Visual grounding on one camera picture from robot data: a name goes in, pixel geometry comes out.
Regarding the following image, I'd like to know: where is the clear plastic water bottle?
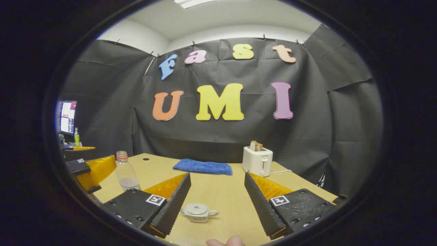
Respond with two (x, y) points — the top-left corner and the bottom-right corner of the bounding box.
(115, 151), (141, 192)

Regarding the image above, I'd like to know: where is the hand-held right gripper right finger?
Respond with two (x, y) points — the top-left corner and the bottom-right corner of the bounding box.
(244, 172), (338, 240)

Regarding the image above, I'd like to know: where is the white teacup lid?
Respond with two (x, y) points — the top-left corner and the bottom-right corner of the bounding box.
(184, 203), (209, 216)

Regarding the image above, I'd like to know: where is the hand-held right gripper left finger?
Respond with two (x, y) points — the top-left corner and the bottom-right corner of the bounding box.
(102, 173), (192, 239)

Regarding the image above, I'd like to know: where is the white toaster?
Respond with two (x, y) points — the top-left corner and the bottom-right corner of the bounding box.
(242, 146), (273, 177)

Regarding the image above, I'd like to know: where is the computer monitor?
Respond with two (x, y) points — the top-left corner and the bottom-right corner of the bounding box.
(57, 100), (77, 136)

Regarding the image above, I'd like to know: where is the black backdrop cloth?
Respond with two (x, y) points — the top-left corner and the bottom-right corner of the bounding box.
(60, 24), (384, 199)

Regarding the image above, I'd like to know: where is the white ceramic teacup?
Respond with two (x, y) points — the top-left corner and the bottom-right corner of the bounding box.
(180, 203), (219, 223)

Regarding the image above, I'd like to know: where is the white rod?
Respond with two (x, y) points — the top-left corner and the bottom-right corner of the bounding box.
(144, 56), (156, 76)

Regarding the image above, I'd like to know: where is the blue towel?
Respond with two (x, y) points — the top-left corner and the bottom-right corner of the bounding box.
(172, 159), (233, 176)

